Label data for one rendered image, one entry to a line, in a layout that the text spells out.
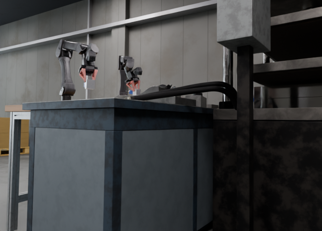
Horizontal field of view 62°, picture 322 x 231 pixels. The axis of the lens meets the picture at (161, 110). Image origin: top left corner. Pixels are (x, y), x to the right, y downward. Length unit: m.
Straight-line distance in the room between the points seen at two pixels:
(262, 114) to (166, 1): 3.45
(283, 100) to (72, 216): 1.42
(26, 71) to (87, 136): 5.82
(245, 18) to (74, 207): 1.10
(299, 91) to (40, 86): 5.47
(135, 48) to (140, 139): 3.62
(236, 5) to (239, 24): 0.09
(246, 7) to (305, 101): 0.86
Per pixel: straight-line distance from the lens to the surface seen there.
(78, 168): 1.24
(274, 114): 1.45
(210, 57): 4.02
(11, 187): 1.93
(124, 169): 1.13
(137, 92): 2.03
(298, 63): 1.57
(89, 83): 1.63
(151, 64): 4.46
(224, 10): 1.30
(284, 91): 1.93
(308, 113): 1.43
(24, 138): 6.23
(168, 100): 1.63
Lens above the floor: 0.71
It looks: 2 degrees up
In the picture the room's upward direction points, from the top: 1 degrees clockwise
